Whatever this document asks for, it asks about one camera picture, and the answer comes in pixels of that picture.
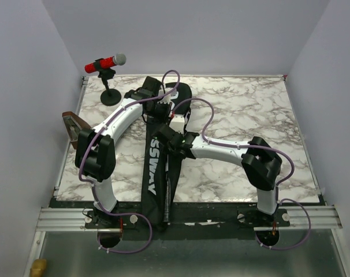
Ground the black racket bag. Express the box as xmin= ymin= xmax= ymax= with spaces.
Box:
xmin=140 ymin=82 xmax=193 ymax=231

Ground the silver badminton racket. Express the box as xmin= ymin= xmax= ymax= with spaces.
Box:
xmin=163 ymin=151 xmax=175 ymax=223

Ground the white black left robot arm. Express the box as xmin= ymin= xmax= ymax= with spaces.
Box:
xmin=75 ymin=76 xmax=179 ymax=228

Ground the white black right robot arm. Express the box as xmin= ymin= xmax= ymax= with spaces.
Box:
xmin=154 ymin=124 xmax=282 ymax=226

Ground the red microphone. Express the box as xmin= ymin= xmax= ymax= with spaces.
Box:
xmin=84 ymin=53 xmax=126 ymax=73

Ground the brown wooden metronome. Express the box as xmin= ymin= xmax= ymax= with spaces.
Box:
xmin=62 ymin=111 xmax=91 ymax=149

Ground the brass floor fitting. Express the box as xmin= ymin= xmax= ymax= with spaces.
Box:
xmin=29 ymin=259 xmax=47 ymax=277

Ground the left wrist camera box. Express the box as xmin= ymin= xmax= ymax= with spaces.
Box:
xmin=159 ymin=90 xmax=178 ymax=106

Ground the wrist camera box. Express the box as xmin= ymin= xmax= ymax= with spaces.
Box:
xmin=159 ymin=90 xmax=178 ymax=106
xmin=169 ymin=114 xmax=186 ymax=134

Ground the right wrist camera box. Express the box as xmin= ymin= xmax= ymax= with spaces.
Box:
xmin=169 ymin=114 xmax=186 ymax=134

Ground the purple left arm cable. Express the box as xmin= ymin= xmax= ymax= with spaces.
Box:
xmin=78 ymin=70 xmax=181 ymax=254

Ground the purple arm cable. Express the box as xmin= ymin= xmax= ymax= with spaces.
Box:
xmin=78 ymin=70 xmax=181 ymax=254
xmin=170 ymin=98 xmax=313 ymax=251

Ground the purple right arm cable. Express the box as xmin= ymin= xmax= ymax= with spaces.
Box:
xmin=170 ymin=98 xmax=313 ymax=251

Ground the black table edge rail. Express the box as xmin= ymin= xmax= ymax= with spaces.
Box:
xmin=49 ymin=199 xmax=329 ymax=242

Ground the aluminium frame rail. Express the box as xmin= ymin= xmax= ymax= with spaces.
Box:
xmin=36 ymin=206 xmax=342 ymax=233

